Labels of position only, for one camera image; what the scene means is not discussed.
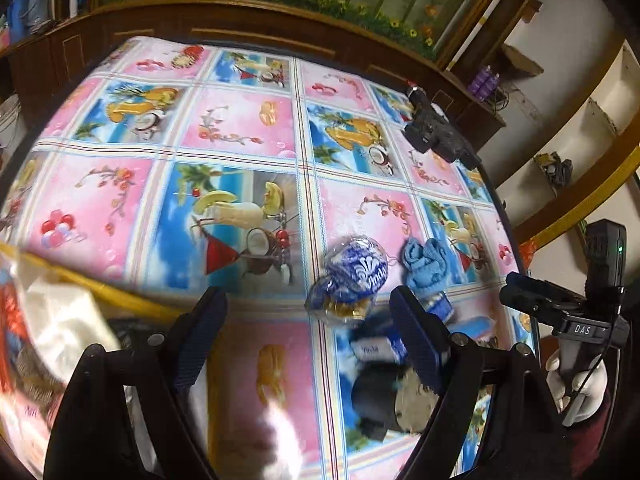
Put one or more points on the cardboard piece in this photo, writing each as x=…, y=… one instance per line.
x=521, y=58

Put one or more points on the printed plastic tablecloth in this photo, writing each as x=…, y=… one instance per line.
x=200, y=160

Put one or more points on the person's right forearm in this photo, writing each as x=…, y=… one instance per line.
x=617, y=425

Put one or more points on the white plastic bucket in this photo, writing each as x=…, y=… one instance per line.
x=7, y=127

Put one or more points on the purple bottle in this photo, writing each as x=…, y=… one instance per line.
x=482, y=82
x=494, y=85

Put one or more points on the white gauze cloth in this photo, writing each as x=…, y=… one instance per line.
x=65, y=320

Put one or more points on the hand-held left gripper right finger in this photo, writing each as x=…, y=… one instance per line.
x=420, y=340

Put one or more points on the white bottle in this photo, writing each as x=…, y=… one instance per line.
x=74, y=2

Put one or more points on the red plastic bag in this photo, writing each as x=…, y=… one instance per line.
x=12, y=310

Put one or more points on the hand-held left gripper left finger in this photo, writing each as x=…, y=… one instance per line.
x=200, y=340

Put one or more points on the black sock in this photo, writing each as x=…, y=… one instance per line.
x=377, y=400

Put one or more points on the blue bag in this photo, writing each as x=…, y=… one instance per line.
x=25, y=7

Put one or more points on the white foam box yellow tape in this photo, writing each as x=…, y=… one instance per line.
x=125, y=305

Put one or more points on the blue white snack packet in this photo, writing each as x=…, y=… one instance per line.
x=352, y=275

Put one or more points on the white blue flat packet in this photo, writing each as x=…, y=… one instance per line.
x=372, y=349

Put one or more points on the blue white small box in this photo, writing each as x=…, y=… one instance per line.
x=440, y=307

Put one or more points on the person's right hand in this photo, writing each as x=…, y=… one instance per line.
x=592, y=380

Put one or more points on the blue cloth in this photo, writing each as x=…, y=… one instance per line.
x=425, y=262

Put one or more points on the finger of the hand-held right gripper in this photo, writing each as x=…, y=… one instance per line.
x=530, y=305
x=545, y=287

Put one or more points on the black hand-held device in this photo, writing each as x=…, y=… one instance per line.
x=435, y=130

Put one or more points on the grey sock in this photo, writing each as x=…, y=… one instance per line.
x=414, y=405

